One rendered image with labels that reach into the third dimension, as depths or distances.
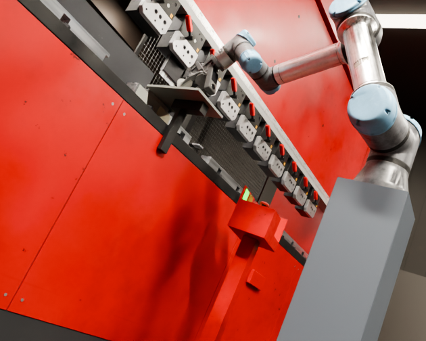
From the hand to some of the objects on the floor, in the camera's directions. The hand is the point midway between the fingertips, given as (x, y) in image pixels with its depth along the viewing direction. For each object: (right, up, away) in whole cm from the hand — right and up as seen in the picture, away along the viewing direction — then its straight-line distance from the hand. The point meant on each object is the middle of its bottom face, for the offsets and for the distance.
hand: (180, 98), depth 178 cm
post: (-62, -119, +96) cm, 164 cm away
